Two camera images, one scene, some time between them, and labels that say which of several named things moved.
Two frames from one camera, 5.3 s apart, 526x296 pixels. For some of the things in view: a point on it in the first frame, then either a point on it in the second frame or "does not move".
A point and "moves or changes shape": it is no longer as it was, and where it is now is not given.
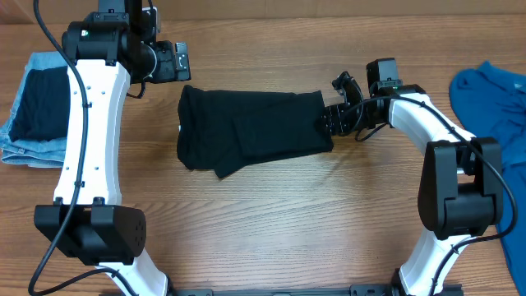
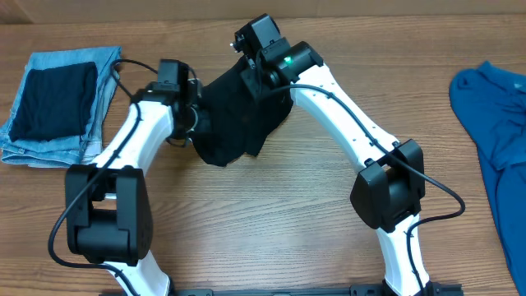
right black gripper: [329, 122] → [252, 80]
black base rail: [356, 290] does not move
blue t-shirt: [490, 101] does not move
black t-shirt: [224, 131] moves or changes shape
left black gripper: [181, 62] → [196, 119]
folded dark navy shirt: [43, 108] does not move
